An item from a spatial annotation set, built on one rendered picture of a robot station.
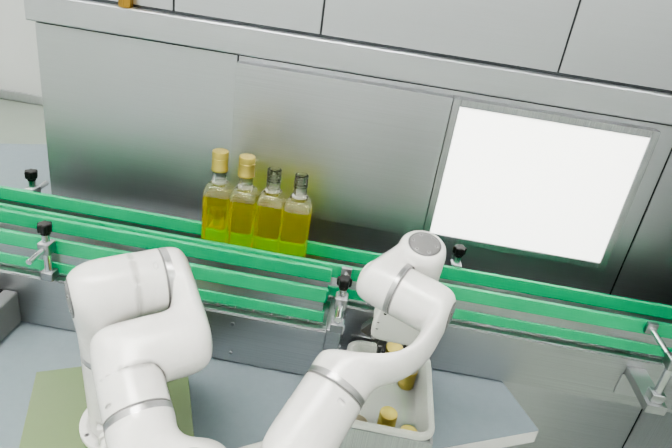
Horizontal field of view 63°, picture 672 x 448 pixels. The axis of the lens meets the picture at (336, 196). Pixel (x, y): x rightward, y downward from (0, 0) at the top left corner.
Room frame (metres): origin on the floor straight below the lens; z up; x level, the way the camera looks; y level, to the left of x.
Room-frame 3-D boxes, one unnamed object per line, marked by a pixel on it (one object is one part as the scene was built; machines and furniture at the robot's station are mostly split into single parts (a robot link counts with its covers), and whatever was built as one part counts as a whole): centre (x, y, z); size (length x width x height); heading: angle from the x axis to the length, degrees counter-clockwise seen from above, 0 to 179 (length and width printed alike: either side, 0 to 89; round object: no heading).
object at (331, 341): (0.93, -0.04, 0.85); 0.09 x 0.04 x 0.07; 177
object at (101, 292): (0.65, 0.30, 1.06); 0.13 x 0.10 x 0.16; 123
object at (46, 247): (0.89, 0.56, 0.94); 0.07 x 0.04 x 0.13; 177
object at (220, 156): (1.05, 0.25, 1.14); 0.04 x 0.04 x 0.04
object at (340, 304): (0.91, -0.04, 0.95); 0.17 x 0.03 x 0.12; 177
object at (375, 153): (1.16, -0.20, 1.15); 0.90 x 0.03 x 0.34; 87
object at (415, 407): (0.80, -0.15, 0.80); 0.22 x 0.17 x 0.09; 177
